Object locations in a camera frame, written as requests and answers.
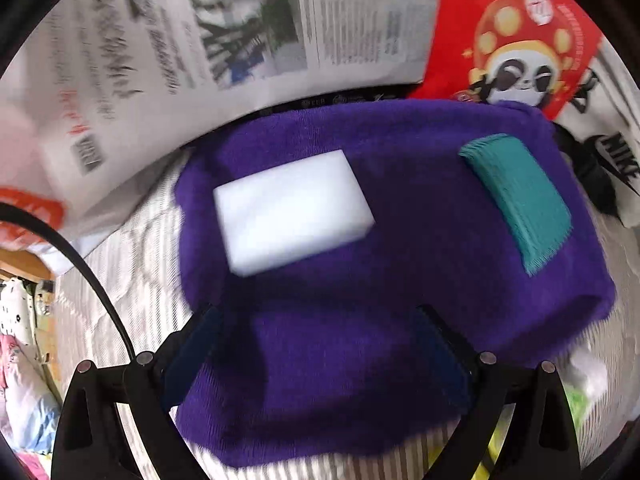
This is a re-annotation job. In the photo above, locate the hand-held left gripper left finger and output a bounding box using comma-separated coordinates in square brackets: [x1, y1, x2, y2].
[50, 304, 226, 480]

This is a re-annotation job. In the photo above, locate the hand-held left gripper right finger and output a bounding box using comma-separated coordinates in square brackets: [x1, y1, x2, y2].
[417, 304, 586, 480]

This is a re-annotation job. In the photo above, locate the white sponge block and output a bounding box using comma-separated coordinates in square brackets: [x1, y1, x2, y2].
[213, 149, 376, 277]

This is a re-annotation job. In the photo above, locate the yellow green cloth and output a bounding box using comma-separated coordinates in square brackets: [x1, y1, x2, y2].
[477, 407, 516, 480]

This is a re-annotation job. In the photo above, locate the purple towel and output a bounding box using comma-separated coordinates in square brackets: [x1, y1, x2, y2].
[172, 99, 617, 468]

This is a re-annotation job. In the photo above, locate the white green tissue packet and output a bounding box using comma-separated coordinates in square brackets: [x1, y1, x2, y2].
[562, 345, 608, 426]

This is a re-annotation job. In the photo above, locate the teal ribbed sponge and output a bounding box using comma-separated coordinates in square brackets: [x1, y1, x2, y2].
[458, 133, 572, 277]

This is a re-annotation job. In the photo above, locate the pink floral fabric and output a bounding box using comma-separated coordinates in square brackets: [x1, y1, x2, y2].
[0, 335, 61, 461]

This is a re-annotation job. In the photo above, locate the white spotted plush toy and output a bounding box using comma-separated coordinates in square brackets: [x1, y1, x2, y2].
[0, 280, 38, 341]

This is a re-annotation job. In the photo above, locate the orange printed packet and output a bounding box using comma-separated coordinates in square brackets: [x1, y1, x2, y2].
[0, 187, 67, 251]

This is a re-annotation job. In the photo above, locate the white bag with black print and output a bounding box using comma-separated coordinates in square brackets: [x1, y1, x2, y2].
[552, 40, 640, 231]

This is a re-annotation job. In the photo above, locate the black printed band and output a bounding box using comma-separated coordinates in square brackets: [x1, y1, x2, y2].
[280, 87, 416, 111]

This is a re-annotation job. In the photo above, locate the newspaper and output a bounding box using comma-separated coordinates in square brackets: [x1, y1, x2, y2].
[0, 0, 446, 276]

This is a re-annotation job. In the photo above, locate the red panda print bag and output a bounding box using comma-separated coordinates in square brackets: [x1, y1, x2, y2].
[407, 0, 606, 121]

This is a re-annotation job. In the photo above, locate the black cable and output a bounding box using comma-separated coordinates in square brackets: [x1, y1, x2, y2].
[0, 203, 136, 366]

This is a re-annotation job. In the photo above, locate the wooden bed frame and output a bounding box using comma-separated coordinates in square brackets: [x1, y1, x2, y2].
[0, 247, 53, 281]

